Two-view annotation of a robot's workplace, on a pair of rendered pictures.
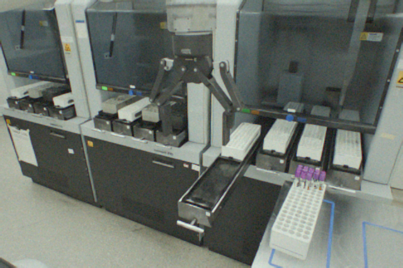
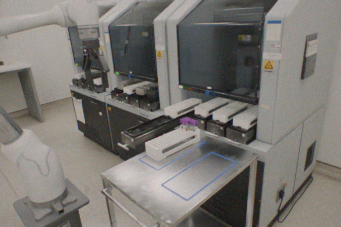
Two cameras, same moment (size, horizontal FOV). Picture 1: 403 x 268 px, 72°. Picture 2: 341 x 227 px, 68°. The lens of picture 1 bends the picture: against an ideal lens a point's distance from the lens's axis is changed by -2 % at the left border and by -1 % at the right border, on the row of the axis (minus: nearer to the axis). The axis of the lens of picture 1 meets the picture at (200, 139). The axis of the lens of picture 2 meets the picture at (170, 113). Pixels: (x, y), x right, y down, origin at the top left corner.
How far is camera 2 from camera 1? 0.84 m
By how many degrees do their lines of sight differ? 20
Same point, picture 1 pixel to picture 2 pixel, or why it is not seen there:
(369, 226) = (212, 154)
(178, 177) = not seen: hidden behind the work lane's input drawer
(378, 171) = (264, 133)
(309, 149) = (218, 114)
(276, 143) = (200, 110)
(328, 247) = (176, 158)
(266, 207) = not seen: hidden behind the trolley
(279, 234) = (147, 145)
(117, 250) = not seen: hidden behind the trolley
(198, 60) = (91, 50)
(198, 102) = (163, 82)
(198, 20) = (85, 34)
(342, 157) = (237, 120)
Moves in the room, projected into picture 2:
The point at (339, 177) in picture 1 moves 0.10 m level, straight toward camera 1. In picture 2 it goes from (233, 134) to (222, 139)
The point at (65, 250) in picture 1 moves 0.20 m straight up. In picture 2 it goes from (87, 175) to (83, 158)
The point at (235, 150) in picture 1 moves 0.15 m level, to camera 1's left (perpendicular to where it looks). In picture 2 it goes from (170, 111) to (150, 109)
